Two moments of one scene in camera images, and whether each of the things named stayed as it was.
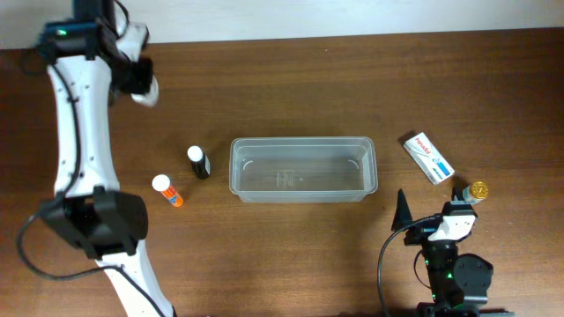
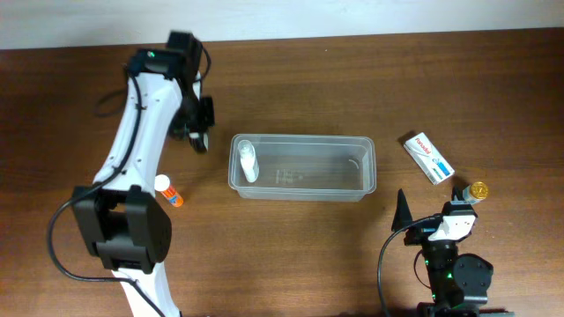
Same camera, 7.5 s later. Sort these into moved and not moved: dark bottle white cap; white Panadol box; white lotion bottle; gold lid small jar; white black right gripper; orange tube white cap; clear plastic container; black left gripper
Moved: black left gripper; dark bottle white cap; white lotion bottle
Not moved: gold lid small jar; white black right gripper; clear plastic container; white Panadol box; orange tube white cap
